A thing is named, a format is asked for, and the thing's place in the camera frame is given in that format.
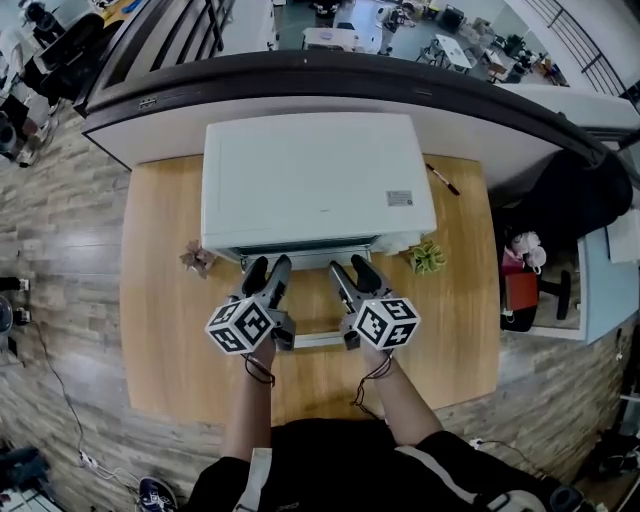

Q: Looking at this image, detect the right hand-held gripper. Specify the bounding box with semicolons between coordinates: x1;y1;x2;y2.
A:
327;253;422;352

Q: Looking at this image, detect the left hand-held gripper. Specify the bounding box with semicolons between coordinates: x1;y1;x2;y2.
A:
204;253;297;357

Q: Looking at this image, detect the white toaster oven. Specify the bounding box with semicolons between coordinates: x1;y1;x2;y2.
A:
200;112;438;350

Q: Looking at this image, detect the person's left forearm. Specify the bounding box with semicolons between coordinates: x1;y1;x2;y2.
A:
218;339;278;464

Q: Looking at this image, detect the person's right forearm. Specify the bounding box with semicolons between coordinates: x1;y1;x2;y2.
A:
360;345;444;447

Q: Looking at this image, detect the small pink artificial plant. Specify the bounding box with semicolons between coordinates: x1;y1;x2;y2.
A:
179;239;218;280

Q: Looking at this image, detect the small green artificial plant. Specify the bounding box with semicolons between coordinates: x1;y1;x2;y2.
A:
408;240;448;276

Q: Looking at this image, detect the dark marker pen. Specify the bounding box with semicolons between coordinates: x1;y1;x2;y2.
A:
425;163;462;197

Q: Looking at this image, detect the red box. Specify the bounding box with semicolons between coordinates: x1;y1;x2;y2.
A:
503;272;540;315

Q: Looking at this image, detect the pink plush toy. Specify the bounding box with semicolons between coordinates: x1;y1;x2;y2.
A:
508;231;548;275

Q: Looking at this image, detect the person's black shirt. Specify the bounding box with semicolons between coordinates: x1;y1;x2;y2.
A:
188;417;587;512

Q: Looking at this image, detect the dark curved railing ledge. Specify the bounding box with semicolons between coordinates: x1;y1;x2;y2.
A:
79;49;640;179

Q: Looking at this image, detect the black office chair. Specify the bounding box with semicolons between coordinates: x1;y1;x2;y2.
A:
492;148;635;321

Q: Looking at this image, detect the person's dark shoe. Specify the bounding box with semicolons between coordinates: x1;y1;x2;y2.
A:
136;476;179;512

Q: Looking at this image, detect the light blue desk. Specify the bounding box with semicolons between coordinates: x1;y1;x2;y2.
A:
576;208;640;345

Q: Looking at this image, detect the black left wrist cord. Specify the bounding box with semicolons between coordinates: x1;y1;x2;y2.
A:
243;352;277;388

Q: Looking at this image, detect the black wrist cord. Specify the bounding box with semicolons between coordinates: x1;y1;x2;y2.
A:
349;349;397;407
243;352;277;388

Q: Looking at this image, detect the black right wrist cord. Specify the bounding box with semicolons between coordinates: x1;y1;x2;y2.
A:
349;349;397;407

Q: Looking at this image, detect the thin floor cable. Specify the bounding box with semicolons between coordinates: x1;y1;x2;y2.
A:
28;319;142;484

